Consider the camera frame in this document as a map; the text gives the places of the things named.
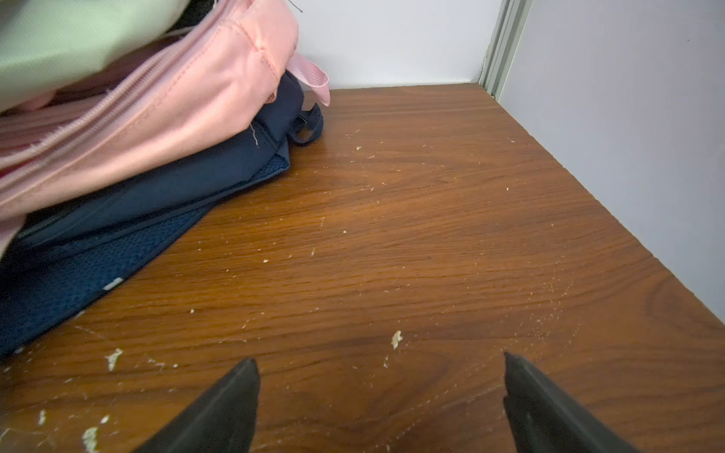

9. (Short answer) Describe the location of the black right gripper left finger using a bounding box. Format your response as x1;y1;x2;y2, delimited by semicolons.
136;359;261;452

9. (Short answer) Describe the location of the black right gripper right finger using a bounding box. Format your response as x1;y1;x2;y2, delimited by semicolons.
503;352;637;453

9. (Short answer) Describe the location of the cream canvas backpack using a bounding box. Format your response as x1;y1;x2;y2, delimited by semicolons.
1;1;188;111

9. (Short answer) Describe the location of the navy blue backpack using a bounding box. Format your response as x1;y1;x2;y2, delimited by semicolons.
1;74;324;356

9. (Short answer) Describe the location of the pink backpack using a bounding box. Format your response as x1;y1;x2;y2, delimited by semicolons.
1;1;330;247

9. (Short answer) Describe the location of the right corner aluminium profile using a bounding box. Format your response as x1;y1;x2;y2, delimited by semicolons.
479;0;532;100

